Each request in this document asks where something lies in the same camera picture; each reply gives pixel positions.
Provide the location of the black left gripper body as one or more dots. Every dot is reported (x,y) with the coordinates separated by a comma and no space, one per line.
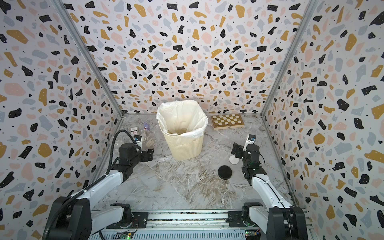
(143,156)

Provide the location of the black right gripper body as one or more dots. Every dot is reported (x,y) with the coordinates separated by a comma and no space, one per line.
(240,153)

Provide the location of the white round jar lid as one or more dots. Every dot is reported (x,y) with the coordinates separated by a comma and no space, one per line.
(233,160)

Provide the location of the black round jar lid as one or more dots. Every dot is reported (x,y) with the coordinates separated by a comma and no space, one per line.
(225,172)

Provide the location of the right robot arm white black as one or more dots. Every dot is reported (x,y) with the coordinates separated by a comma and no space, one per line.
(267,192)

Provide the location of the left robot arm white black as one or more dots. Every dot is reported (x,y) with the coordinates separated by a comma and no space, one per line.
(90,195)

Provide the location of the clear round jar lid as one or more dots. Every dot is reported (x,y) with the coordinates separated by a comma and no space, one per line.
(222,153)

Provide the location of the small playing card box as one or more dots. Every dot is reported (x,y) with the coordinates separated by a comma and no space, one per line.
(134,131)

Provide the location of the small purple pink bottle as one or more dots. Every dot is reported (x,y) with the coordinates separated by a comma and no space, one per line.
(146,126)

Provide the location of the wooden folding chess board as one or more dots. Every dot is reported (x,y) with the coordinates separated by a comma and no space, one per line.
(231,121)

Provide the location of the cream ribbed trash bin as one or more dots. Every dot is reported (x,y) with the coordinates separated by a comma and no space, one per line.
(183,143)

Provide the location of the white plastic bin liner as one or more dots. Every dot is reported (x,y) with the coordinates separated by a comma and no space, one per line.
(182,118)

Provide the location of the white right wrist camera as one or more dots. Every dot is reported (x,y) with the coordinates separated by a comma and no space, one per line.
(251,139)

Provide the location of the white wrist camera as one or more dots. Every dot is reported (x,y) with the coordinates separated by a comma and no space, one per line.
(251,139)
(139,141)

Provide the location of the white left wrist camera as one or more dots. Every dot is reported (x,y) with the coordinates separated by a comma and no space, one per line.
(139,141)

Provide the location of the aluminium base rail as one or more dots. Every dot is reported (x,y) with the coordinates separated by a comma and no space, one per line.
(188,225)

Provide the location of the aluminium corner post left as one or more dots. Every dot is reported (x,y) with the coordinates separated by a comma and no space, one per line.
(65,16)

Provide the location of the aluminium corner post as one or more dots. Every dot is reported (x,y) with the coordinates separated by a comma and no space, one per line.
(65,16)
(290,54)

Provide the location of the aluminium corner post right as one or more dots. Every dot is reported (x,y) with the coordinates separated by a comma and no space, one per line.
(290,54)

